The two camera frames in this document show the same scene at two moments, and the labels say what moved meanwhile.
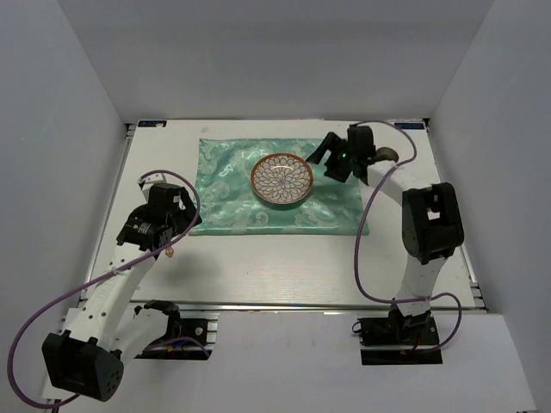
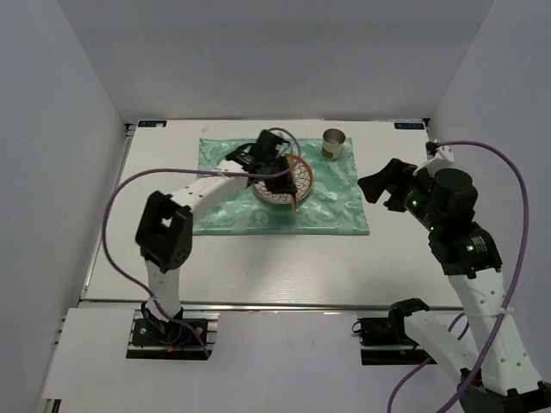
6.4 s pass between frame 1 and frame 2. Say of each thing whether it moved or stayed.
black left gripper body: moved
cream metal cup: moved
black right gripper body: moved
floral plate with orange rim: stayed
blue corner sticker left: stayed
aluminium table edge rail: stayed
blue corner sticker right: stayed
